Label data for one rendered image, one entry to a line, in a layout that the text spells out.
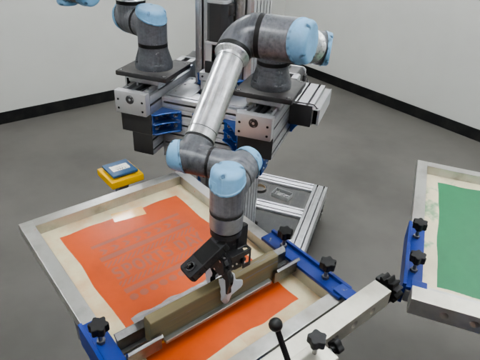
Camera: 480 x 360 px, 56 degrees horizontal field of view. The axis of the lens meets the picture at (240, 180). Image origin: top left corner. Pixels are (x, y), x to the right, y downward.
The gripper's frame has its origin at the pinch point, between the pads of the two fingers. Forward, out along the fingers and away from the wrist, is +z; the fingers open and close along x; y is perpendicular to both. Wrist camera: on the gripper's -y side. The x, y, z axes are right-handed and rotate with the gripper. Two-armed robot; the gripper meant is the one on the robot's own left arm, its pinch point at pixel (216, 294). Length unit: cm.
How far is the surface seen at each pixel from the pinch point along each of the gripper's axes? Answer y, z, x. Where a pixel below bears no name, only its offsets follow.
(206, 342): -7.1, 6.3, -6.0
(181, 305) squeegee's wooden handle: -10.8, -4.2, -1.0
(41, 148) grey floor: 40, 102, 300
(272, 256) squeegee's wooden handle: 17.3, -4.2, -0.8
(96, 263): -16.7, 6.3, 34.4
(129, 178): 13, 7, 71
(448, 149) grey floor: 338, 102, 97
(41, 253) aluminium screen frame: -28, 3, 43
